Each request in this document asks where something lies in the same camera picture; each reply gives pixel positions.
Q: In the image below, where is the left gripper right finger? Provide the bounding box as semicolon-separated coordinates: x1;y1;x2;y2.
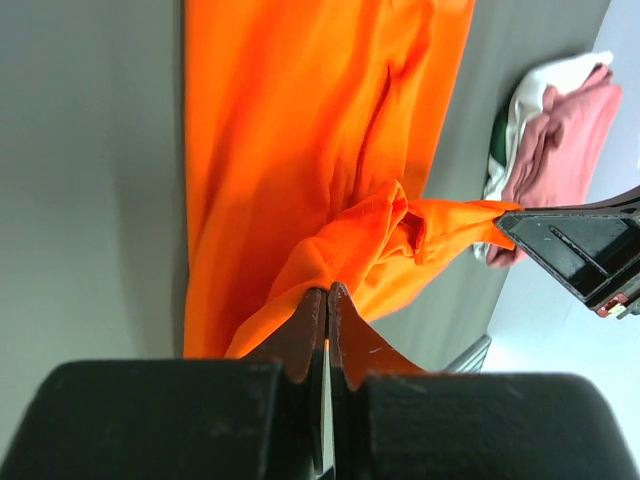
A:
327;283;639;479

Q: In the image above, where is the orange t shirt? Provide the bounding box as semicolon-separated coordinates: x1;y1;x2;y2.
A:
183;1;513;358

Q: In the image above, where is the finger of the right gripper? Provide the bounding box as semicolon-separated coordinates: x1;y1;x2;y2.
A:
526;186;640;213
496;207;639;318

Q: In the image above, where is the dark green folded garment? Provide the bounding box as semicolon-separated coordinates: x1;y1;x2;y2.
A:
489;109;508;167

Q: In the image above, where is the folded dusty pink t shirt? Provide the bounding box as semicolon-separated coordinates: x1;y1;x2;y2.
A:
487;67;624;269

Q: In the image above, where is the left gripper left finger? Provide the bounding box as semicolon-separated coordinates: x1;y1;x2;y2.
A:
1;289;327;479

